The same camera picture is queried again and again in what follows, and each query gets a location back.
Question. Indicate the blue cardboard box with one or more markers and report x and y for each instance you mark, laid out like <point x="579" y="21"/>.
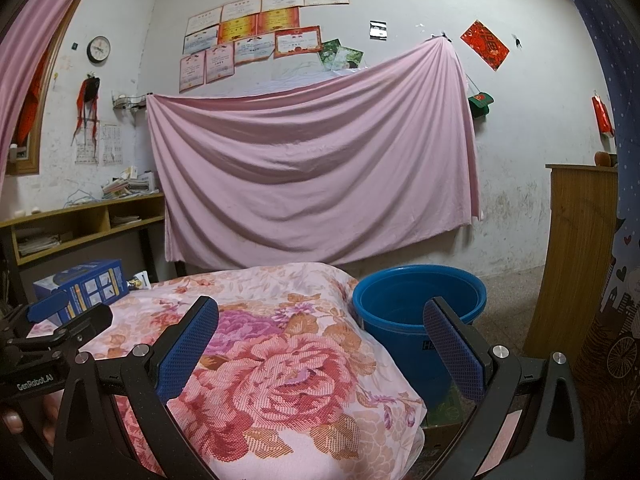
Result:
<point x="87" y="280"/>

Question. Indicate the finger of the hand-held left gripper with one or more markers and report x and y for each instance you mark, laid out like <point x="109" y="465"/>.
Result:
<point x="50" y="306"/>
<point x="85" y="322"/>

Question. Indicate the small printed packet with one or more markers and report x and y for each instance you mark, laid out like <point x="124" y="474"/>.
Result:
<point x="139" y="281"/>

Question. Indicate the blue dotted curtain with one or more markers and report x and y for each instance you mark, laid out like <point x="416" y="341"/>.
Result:
<point x="615" y="85"/>

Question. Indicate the person's left hand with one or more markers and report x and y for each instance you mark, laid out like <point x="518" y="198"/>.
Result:
<point x="52" y="417"/>

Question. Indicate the blue plastic bucket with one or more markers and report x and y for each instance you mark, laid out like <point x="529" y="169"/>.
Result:
<point x="400" y="345"/>

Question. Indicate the small black white picture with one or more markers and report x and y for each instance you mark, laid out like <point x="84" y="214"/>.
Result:
<point x="378" y="29"/>

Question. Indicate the wooden window frame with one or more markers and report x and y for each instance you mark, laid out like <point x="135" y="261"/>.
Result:
<point x="27" y="165"/>

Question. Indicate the green photo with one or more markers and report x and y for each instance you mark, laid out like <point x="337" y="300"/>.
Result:
<point x="350" y="59"/>
<point x="327" y="54"/>

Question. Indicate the floral blanket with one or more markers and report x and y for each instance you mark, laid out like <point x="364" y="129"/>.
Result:
<point x="280" y="360"/>

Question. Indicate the thin stack of papers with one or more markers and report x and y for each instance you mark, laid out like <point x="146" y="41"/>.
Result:
<point x="125" y="220"/>

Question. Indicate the pink curtain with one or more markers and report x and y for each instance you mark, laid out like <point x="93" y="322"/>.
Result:
<point x="35" y="50"/>

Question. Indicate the white wall calendar sheet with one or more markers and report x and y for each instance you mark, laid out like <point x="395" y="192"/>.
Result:
<point x="86" y="151"/>
<point x="112" y="145"/>

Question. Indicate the stack of books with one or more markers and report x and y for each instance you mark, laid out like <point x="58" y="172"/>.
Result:
<point x="132" y="185"/>

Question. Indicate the group of wall certificates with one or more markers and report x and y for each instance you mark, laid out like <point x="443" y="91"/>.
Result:
<point x="260" y="25"/>

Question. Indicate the wooden shelf desk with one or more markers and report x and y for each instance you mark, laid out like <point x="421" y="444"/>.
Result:
<point x="75" y="208"/>

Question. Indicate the thick stack of papers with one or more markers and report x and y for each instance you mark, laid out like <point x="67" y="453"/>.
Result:
<point x="45" y="244"/>

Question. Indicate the red tassel wall ornament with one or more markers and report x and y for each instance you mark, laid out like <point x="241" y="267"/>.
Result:
<point x="89" y="100"/>

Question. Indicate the brown round object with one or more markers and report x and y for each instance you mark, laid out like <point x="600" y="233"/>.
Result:
<point x="604" y="159"/>

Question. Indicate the orange cloth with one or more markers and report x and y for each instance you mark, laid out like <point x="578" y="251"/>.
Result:
<point x="30" y="105"/>

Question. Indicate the red hanging packet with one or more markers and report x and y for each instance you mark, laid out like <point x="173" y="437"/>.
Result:
<point x="602" y="115"/>

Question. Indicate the pink hanging sheet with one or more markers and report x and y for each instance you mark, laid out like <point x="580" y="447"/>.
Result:
<point x="310" y="170"/>

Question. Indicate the green red hanging pouch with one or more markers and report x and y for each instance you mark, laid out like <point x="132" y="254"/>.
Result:
<point x="481" y="104"/>

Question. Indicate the red diamond paper poster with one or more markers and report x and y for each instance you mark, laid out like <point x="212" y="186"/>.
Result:
<point x="485" y="45"/>

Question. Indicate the flat cardboard box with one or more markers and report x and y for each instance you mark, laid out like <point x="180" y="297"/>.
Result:
<point x="442" y="435"/>

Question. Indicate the wooden cabinet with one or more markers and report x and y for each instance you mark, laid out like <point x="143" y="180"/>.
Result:
<point x="575" y="240"/>

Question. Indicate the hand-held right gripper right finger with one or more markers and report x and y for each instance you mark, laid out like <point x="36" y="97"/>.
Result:
<point x="452" y="350"/>

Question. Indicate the round wall clock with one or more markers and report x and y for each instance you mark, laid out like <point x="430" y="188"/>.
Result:
<point x="98" y="50"/>

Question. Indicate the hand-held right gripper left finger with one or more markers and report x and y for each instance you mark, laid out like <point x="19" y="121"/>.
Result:
<point x="187" y="345"/>

